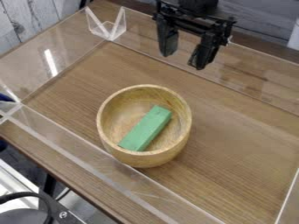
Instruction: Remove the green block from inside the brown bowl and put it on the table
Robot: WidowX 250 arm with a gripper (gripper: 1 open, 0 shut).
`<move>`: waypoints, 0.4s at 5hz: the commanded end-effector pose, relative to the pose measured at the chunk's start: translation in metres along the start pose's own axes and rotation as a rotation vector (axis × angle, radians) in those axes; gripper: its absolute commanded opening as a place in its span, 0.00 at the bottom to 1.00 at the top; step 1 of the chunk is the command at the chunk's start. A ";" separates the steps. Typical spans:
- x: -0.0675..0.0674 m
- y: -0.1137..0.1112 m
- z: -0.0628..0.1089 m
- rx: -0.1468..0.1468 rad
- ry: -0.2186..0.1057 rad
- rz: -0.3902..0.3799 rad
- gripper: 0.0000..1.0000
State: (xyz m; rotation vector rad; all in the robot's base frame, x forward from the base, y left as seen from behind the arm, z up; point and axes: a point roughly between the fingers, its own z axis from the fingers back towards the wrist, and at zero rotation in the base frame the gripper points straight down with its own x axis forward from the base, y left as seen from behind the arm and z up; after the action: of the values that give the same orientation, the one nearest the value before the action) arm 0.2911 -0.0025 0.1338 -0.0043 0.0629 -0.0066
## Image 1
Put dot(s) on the black metal bracket with screw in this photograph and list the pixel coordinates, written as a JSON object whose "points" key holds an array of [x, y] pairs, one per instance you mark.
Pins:
{"points": [[61, 213]]}

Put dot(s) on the blue object at left edge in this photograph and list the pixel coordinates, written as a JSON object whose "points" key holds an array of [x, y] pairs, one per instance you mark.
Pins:
{"points": [[6, 98]]}

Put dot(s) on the clear acrylic enclosure wall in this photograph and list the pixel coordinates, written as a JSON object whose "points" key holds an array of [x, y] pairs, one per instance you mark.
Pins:
{"points": [[236, 175]]}

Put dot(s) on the brown wooden bowl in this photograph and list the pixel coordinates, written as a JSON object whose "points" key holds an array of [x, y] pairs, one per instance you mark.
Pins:
{"points": [[121, 112]]}

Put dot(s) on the white object at right edge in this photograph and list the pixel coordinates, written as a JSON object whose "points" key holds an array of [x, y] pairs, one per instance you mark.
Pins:
{"points": [[294, 38]]}

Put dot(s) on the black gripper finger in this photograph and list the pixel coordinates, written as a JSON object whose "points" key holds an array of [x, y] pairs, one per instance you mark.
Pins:
{"points": [[167, 37], [205, 51]]}

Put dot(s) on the green rectangular block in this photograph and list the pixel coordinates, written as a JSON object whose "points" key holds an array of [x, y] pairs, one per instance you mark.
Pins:
{"points": [[147, 129]]}

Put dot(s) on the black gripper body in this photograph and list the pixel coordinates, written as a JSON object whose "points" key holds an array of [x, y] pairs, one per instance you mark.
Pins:
{"points": [[198, 16]]}

